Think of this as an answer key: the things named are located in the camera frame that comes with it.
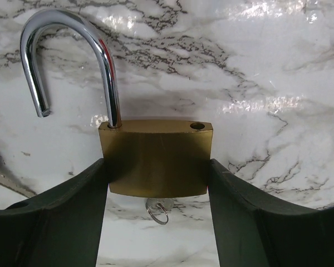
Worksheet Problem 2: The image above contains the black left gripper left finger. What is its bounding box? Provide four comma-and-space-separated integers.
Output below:
0, 159, 108, 266

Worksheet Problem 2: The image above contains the black headed key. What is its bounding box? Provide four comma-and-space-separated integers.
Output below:
0, 144, 38, 199

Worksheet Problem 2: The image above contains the silver key ring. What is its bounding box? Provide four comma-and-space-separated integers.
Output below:
145, 197, 174, 226

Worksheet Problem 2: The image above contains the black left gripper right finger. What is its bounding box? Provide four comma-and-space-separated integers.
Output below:
208, 160, 334, 266

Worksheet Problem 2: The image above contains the brass padlock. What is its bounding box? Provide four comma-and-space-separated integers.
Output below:
20, 9, 213, 198

